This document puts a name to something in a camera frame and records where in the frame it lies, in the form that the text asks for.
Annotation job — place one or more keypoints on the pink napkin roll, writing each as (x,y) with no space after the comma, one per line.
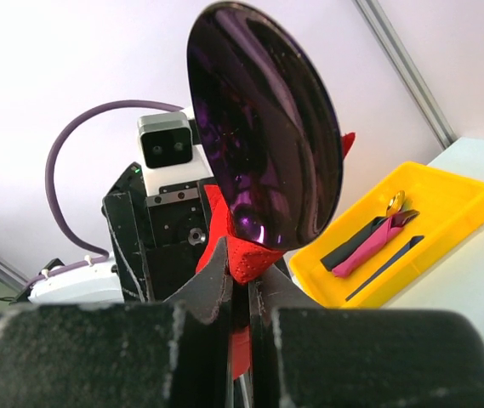
(375,243)

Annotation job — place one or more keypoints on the gold spoon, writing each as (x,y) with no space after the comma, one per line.
(396,203)

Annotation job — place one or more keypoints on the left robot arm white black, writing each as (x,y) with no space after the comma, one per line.
(88,283)

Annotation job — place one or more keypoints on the red paper napkin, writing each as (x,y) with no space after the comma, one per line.
(247,261)

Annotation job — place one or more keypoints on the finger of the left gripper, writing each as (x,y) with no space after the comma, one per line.
(131,236)

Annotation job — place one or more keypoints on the yellow plastic tray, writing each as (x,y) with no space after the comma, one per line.
(450,208)

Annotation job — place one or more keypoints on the black napkin roll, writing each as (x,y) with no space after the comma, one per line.
(342,252)

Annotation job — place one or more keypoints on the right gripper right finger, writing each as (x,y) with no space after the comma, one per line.
(304,355)

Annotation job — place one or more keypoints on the purple plastic spoon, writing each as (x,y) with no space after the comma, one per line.
(267,126)

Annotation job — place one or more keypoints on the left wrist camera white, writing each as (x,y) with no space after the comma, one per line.
(169,151)

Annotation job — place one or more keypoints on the navy napkin roll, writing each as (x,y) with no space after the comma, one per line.
(414,241)

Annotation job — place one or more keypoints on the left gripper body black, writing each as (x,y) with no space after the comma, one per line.
(179,217)

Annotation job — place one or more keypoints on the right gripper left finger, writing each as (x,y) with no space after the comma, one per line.
(170,354)

